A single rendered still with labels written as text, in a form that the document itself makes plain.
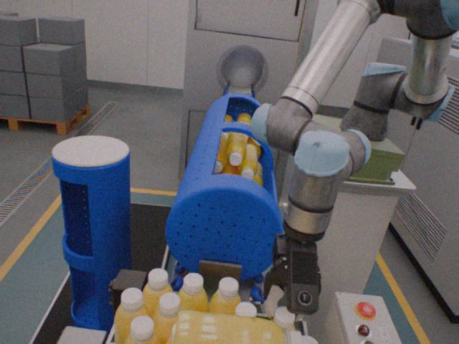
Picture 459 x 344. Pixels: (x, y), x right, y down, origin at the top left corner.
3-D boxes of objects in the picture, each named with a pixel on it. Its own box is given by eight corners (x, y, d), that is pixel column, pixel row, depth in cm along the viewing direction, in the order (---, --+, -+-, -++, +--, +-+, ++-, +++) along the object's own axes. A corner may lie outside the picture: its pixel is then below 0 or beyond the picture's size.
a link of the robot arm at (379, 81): (361, 97, 123) (374, 56, 117) (399, 109, 116) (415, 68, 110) (348, 99, 114) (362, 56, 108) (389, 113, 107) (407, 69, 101)
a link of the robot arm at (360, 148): (325, 115, 69) (297, 125, 61) (381, 135, 64) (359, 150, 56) (314, 151, 73) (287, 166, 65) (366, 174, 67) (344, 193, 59)
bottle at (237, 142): (224, 139, 133) (220, 160, 116) (235, 125, 130) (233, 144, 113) (239, 150, 134) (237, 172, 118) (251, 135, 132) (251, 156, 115)
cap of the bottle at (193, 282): (205, 282, 74) (206, 276, 74) (197, 294, 71) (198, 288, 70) (188, 276, 75) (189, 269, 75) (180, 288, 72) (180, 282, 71)
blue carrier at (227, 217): (257, 158, 172) (275, 102, 160) (262, 294, 94) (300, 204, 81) (199, 143, 171) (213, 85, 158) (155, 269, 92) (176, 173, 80)
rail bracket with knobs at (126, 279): (155, 302, 91) (156, 271, 87) (148, 325, 85) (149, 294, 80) (117, 297, 91) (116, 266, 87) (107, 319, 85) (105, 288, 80)
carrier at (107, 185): (94, 286, 191) (59, 326, 166) (82, 132, 153) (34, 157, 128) (142, 302, 186) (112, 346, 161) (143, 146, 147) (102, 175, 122)
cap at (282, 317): (272, 326, 66) (274, 319, 65) (274, 310, 70) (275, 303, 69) (292, 330, 66) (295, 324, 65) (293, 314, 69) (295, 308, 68)
